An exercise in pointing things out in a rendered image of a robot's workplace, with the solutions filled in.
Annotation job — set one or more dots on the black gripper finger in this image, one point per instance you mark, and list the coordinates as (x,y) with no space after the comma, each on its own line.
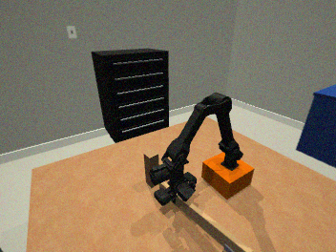
(174,199)

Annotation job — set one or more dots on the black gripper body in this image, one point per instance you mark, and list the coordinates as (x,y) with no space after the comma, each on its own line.
(164,196)

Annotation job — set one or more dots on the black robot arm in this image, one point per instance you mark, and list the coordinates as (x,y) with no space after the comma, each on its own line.
(178,150)

